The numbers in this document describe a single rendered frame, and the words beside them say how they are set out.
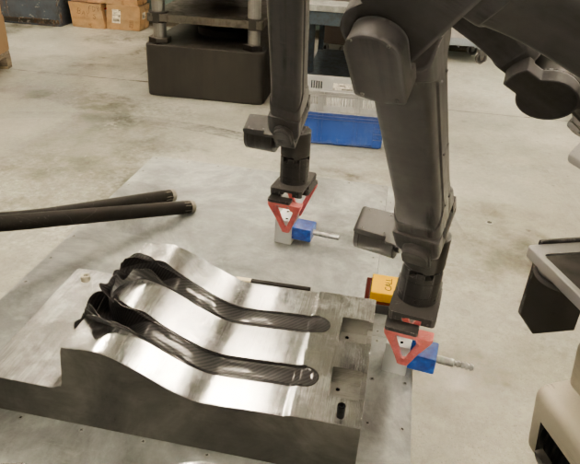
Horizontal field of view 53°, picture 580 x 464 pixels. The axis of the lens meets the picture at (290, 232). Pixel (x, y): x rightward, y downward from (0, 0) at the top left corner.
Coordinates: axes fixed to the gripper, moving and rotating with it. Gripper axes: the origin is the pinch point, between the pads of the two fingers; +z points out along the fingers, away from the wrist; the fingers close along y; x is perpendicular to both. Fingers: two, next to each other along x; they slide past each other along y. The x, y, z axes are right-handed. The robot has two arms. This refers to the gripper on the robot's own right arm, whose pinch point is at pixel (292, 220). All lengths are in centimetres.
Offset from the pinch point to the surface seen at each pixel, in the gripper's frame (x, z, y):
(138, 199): -33.7, 0.4, 3.9
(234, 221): -13.9, 4.4, -2.1
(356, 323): 21.1, -3.8, 32.7
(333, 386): 21.0, -1.9, 44.4
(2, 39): -362, 59, -305
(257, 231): -7.6, 4.4, 0.0
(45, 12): -453, 70, -471
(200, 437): 7, 2, 55
